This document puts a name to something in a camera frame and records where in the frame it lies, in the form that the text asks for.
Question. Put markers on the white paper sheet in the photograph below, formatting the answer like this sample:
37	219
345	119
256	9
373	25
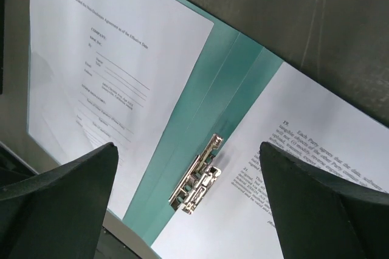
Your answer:
234	220
109	71

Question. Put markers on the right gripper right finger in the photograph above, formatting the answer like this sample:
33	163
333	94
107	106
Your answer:
320	215

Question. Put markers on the teal file folder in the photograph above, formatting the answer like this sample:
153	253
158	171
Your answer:
228	77

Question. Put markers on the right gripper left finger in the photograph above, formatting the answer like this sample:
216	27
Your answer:
59	213

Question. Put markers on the black folder clip mechanism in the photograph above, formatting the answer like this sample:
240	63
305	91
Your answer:
198	179

